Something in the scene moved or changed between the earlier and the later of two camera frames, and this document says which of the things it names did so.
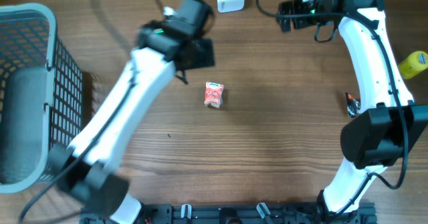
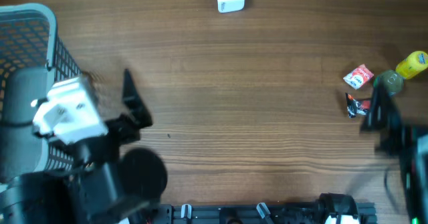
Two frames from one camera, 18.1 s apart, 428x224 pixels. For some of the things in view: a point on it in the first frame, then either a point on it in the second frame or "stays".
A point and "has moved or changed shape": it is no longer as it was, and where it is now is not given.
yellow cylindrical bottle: (416, 61) stays
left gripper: (204, 53) → (122, 125)
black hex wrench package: (354, 105) stays
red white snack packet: (214, 94) has moved or changed shape
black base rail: (231, 213) stays
